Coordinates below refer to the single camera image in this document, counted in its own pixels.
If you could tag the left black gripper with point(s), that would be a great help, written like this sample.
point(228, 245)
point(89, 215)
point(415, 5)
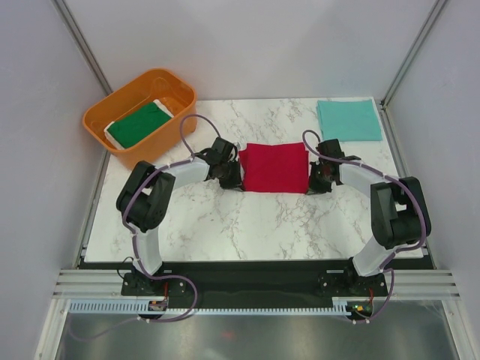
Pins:
point(235, 183)

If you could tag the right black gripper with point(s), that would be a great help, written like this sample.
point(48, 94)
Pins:
point(314, 187)

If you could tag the red t shirt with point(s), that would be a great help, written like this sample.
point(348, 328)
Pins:
point(280, 168)

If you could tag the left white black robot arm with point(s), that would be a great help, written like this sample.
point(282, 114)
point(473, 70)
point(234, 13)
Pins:
point(145, 197)

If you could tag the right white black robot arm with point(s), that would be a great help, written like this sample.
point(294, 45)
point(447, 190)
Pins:
point(398, 213)

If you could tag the teal folded t shirt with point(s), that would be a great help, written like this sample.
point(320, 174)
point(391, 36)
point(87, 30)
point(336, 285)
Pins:
point(349, 121)

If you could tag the orange plastic basket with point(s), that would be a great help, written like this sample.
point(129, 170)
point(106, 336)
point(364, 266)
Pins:
point(172, 91)

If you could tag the green folded t shirt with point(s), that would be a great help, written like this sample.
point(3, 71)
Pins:
point(138, 125)

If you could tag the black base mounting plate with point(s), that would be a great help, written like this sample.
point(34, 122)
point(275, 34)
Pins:
point(288, 283)

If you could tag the white slotted cable duct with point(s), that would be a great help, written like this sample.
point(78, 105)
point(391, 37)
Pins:
point(147, 307)

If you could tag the right aluminium frame post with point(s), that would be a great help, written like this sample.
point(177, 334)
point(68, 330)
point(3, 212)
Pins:
point(426, 28)

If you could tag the aluminium frame post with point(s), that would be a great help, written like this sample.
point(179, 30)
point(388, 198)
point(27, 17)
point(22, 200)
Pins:
point(426, 28)
point(81, 42)

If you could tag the left aluminium frame post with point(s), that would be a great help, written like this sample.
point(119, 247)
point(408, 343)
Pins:
point(81, 42)

